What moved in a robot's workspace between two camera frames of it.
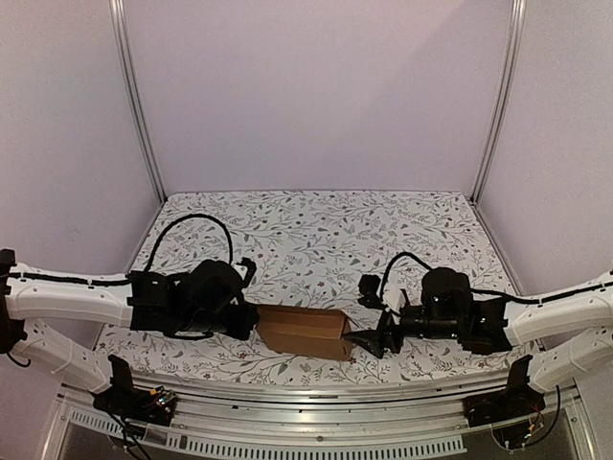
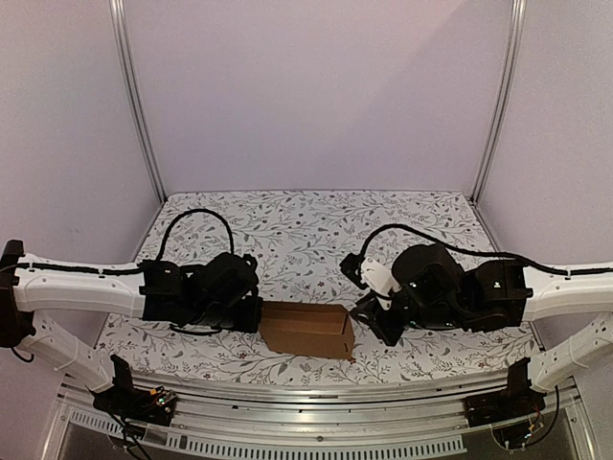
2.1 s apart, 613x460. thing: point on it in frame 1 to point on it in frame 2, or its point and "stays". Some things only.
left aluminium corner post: (118, 15) stays
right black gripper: (390, 333) to (378, 315)
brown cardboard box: (306, 332) stays
